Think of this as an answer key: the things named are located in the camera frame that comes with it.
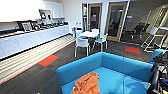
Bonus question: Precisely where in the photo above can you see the white bin with blue lid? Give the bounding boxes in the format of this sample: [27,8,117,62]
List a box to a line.
[71,25,80,38]

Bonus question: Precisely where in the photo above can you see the white bar stool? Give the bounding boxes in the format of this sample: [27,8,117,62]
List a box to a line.
[141,25,160,50]

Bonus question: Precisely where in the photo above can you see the wooden framed glass door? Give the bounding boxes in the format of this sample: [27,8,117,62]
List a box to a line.
[104,1,130,43]
[86,2,104,33]

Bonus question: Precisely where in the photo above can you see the white kitchen wall cabinets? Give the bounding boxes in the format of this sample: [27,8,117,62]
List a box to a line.
[0,0,66,24]

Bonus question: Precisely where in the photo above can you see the white square table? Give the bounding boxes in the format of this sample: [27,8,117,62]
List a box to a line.
[78,30,101,39]

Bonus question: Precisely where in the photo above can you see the blue sofa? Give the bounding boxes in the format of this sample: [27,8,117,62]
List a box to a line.
[55,48,168,94]

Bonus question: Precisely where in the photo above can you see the white high table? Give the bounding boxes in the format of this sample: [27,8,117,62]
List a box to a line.
[155,26,168,52]

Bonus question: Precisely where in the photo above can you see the white kitchen base cabinets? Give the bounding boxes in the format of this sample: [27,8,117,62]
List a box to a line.
[0,23,71,61]

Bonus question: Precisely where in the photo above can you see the white chair with teal seat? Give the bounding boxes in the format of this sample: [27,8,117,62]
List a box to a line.
[93,32,110,52]

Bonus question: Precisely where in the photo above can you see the white dining chair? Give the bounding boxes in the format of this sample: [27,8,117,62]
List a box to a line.
[73,36,91,59]
[89,28,101,34]
[75,29,84,39]

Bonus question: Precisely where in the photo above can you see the orange hoodie with white print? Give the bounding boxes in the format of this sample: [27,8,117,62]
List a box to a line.
[70,71,102,94]

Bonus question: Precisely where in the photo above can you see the black microwave oven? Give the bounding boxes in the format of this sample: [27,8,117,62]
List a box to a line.
[17,20,35,33]

